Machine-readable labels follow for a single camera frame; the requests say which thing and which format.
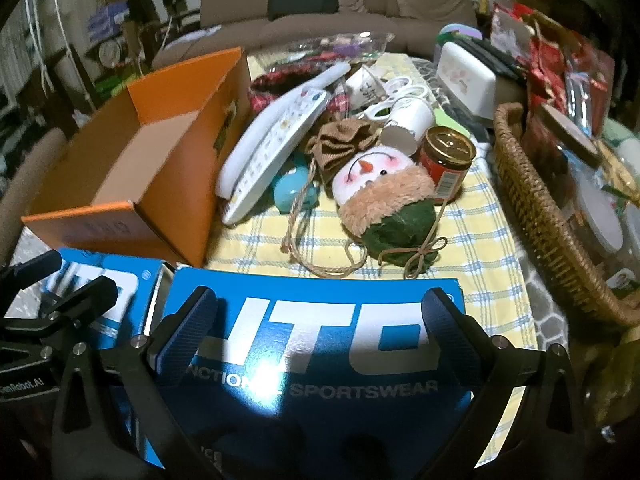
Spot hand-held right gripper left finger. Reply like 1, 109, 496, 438
50, 285, 226, 480

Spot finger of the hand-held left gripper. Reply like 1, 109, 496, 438
2, 275, 121, 331
0, 249, 63, 293

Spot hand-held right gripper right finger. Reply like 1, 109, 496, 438
422, 287, 588, 480

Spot orange cardboard box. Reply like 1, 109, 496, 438
21, 47, 251, 268

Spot white remote control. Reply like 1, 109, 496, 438
216, 62, 353, 226

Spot blue shoebox lid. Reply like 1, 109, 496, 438
42, 247, 168, 466

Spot brown chair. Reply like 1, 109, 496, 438
0, 127, 68, 261

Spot yellow checked tablecloth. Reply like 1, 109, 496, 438
205, 52, 538, 441

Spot blue shoebox white letters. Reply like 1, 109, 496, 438
160, 266, 476, 480

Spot wicker basket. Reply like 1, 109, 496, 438
492, 102, 640, 328

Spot red jar gold lid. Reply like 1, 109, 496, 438
417, 126, 478, 205

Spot teal plastic egg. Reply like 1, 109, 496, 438
272, 155, 321, 213

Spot snowman plush ornament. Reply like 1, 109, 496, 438
282, 120, 448, 281

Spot clear plastic container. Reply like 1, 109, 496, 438
575, 180, 626, 256

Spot white paper cup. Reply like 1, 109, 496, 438
382, 97, 437, 153

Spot jar with brown lid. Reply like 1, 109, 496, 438
537, 104, 606, 171

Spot red plaid cloth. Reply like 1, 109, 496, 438
249, 57, 351, 116

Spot purple bag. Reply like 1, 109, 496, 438
89, 2, 132, 41

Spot white rectangular case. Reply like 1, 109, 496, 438
435, 41, 498, 116

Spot white printed cup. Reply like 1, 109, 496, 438
345, 66, 388, 111

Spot red patterned bag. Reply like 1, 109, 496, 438
525, 35, 616, 111

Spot purple round container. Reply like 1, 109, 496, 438
439, 24, 483, 48

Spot beige sofa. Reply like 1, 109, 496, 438
150, 0, 481, 68

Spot black cushion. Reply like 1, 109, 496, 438
267, 0, 338, 22

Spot white handled scissors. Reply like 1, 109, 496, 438
357, 76, 441, 121

